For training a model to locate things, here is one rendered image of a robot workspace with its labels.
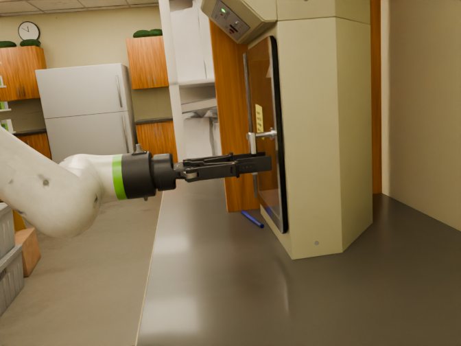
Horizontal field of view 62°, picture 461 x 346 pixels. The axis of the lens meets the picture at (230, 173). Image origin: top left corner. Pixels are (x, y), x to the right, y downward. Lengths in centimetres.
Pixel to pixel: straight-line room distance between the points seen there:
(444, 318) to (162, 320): 43
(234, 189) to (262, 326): 58
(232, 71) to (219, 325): 70
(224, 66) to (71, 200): 62
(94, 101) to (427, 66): 502
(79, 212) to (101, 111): 509
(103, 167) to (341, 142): 47
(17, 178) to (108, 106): 507
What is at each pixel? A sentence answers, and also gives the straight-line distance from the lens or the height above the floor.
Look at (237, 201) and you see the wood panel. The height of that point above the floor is 97.
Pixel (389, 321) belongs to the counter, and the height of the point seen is 94.
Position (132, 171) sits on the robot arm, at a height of 116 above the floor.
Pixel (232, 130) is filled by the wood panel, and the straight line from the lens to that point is 110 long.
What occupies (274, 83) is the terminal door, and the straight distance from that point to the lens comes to 75.
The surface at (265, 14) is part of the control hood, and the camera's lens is 75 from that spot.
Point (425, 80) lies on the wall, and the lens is 112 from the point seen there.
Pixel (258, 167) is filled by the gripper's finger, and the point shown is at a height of 114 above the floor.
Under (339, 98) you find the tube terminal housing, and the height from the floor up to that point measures 126.
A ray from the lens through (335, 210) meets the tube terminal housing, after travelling 81.
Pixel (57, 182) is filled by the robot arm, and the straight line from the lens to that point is 65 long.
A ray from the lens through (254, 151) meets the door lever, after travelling 78.
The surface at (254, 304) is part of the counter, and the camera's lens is 68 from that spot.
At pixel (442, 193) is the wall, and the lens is 109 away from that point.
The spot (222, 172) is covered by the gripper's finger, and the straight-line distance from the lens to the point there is 73.
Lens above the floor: 130
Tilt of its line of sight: 12 degrees down
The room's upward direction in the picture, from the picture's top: 5 degrees counter-clockwise
